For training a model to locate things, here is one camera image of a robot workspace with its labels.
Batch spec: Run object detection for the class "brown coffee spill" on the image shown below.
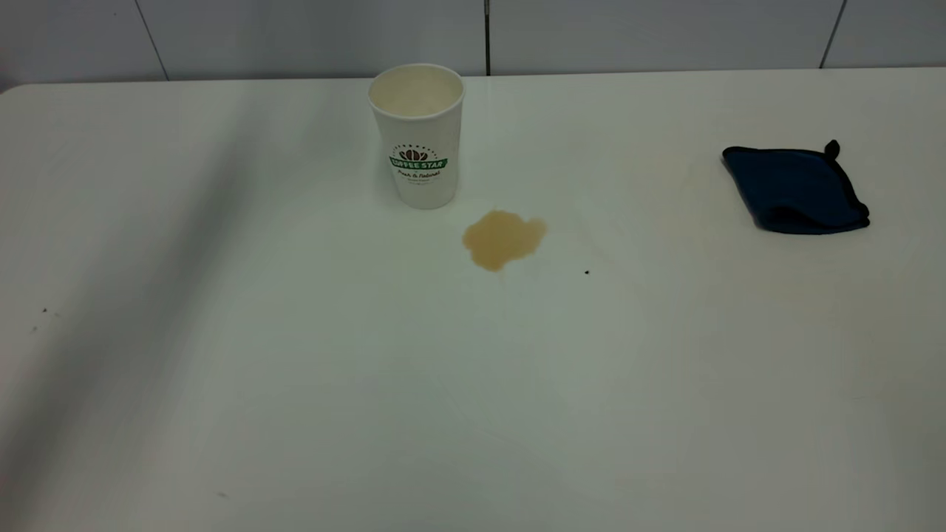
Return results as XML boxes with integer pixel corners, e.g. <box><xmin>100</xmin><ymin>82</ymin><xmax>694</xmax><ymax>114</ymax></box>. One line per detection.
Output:
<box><xmin>462</xmin><ymin>210</ymin><xmax>548</xmax><ymax>273</ymax></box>

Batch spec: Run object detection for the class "dark blue cleaning cloth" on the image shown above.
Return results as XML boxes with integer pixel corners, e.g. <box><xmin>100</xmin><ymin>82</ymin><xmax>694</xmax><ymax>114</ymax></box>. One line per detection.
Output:
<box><xmin>721</xmin><ymin>140</ymin><xmax>871</xmax><ymax>236</ymax></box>

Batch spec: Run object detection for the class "white paper coffee cup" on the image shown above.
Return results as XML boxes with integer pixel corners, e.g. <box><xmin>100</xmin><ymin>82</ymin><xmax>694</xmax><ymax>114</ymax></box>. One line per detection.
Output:
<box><xmin>368</xmin><ymin>63</ymin><xmax>466</xmax><ymax>211</ymax></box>

